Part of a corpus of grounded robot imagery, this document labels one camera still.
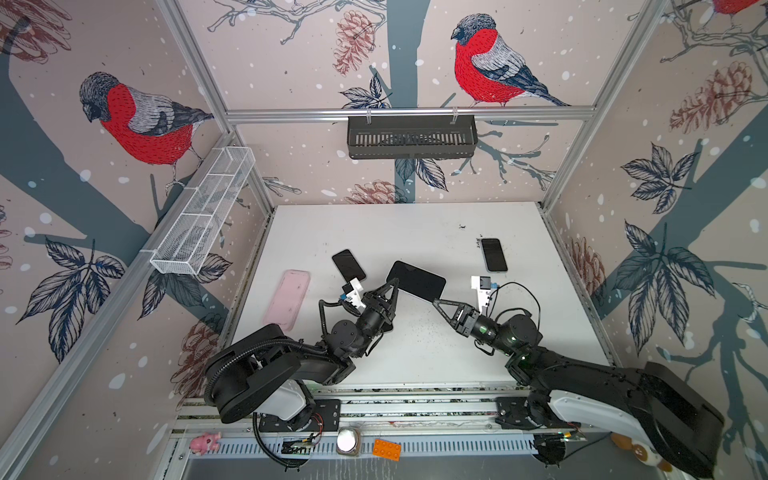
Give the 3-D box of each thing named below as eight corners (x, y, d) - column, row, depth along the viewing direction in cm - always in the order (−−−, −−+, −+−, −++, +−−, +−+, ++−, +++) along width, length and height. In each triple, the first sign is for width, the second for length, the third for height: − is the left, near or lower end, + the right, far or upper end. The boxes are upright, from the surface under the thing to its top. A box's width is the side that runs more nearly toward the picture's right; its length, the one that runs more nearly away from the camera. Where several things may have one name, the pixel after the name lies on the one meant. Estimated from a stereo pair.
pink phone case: (262, 327, 91) (259, 324, 89) (284, 272, 104) (282, 268, 102) (293, 331, 90) (291, 327, 88) (311, 275, 103) (310, 271, 101)
